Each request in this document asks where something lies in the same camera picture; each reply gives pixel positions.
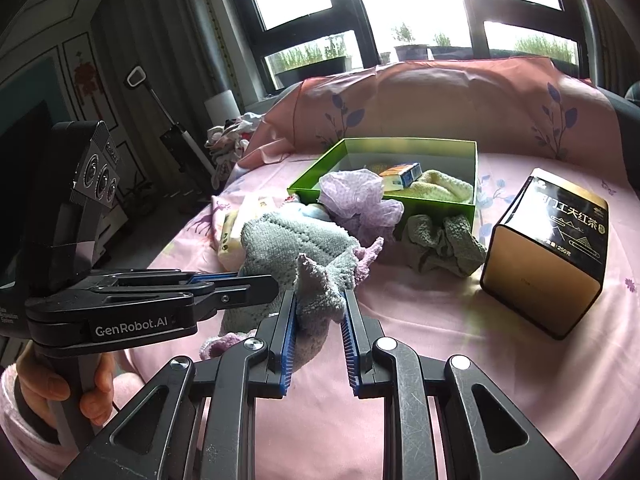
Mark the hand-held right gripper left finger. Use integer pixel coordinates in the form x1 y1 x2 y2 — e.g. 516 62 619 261
60 290 299 480

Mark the black gold tea tin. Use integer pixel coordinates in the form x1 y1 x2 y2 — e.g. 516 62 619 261
479 167 610 342

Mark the dark chair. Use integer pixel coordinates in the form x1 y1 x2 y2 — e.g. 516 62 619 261
597 85 640 141

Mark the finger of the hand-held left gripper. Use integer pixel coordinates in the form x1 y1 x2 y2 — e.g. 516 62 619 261
90 274 280 327
75 268 242 292

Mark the person's left hand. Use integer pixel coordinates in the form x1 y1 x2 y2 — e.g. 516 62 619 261
15 347 120 426

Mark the upright floor cleaner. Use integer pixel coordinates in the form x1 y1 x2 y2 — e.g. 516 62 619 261
125 66 216 191

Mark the cream yellow towel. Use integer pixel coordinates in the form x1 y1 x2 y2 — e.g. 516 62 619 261
360 162 475 206

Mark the grey curtain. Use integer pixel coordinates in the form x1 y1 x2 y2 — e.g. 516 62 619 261
95 0 251 126

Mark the small blue orange carton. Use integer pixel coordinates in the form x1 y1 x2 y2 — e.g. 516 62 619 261
379 162 422 192

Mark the black window frame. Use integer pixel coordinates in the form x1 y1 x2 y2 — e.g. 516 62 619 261
220 0 601 106

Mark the pink leaf print pillow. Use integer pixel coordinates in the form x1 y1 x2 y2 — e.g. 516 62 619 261
240 57 626 181

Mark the green knitted towel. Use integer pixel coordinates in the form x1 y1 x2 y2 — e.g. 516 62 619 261
395 213 488 277

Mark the white cylinder bin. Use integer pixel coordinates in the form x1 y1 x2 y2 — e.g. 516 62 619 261
204 90 242 122

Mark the cream tissue pack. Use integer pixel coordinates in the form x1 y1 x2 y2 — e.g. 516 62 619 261
216 195 281 266

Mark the pink floral bedsheet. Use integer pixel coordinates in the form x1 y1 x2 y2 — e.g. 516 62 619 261
120 150 640 480

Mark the person's left forearm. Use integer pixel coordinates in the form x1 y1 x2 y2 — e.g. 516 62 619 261
0 365 68 478

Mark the grey knitted cloth pink trim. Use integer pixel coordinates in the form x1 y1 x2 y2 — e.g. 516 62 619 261
200 211 385 361

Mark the long black planter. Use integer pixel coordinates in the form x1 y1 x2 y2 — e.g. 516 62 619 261
274 56 351 87

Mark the purple mesh bath pouf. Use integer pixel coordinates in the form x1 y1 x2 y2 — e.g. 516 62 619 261
318 169 405 241

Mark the green cardboard box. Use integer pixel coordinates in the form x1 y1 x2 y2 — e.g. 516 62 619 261
286 137 479 221

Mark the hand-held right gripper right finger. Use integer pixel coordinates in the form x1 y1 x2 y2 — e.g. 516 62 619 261
340 290 557 480

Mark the pile of clothes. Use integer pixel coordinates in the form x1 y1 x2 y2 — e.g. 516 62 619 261
205 114 266 188

